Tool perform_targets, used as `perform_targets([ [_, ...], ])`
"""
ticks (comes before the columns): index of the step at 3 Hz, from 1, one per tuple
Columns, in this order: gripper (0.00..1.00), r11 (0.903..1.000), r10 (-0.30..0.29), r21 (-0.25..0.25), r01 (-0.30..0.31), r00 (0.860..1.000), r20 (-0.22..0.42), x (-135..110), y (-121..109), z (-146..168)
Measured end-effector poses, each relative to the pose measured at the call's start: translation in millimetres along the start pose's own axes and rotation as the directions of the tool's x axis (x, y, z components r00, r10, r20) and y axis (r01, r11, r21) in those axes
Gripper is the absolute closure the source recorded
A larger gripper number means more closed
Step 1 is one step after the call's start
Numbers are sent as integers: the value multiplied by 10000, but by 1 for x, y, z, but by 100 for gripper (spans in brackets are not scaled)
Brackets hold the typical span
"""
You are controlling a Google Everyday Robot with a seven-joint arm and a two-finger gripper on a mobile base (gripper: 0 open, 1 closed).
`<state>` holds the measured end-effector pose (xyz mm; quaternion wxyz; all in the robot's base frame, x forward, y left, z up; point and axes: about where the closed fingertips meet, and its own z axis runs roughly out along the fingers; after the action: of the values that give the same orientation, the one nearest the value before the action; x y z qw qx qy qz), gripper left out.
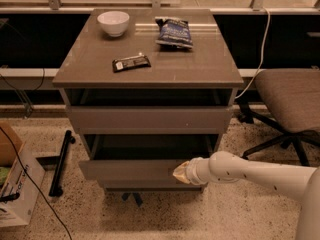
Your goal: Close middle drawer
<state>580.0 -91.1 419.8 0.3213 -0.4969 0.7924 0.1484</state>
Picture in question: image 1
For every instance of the yellow foam padded gripper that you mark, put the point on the yellow foam padded gripper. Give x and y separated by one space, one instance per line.
192 173

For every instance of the grey drawer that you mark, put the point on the grey drawer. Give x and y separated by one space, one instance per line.
136 163
128 120

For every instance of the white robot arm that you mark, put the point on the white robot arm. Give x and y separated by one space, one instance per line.
296 182

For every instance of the grey drawer cabinet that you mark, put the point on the grey drawer cabinet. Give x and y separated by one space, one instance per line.
162 90

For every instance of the black snack bar wrapper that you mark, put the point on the black snack bar wrapper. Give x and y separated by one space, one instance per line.
130 63

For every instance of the black metal bar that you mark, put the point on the black metal bar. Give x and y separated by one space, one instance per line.
56 189

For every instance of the brown office chair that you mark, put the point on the brown office chair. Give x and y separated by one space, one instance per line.
292 96

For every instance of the blue chip bag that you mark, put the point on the blue chip bag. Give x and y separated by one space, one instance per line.
174 32

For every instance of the white ceramic bowl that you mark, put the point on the white ceramic bowl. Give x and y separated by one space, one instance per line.
114 23

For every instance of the white printed box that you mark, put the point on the white printed box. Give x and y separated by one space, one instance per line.
23 180

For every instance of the cardboard box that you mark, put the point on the cardboard box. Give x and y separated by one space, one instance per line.
10 144

